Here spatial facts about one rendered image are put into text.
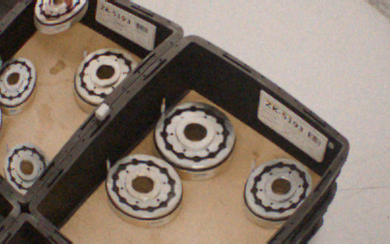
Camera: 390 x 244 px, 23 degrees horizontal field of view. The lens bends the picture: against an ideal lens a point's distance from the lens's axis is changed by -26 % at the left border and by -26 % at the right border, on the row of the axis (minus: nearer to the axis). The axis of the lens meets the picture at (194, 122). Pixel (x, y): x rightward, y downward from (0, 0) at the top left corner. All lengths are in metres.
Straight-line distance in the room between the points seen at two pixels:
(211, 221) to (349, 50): 0.53
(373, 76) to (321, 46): 0.13
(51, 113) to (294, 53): 0.47
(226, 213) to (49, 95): 0.33
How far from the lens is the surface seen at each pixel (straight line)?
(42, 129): 1.64
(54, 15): 1.61
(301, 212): 1.46
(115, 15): 1.68
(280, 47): 1.91
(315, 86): 1.87
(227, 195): 1.58
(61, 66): 1.71
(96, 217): 1.55
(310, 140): 1.57
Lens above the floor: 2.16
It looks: 54 degrees down
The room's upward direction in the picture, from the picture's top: 5 degrees clockwise
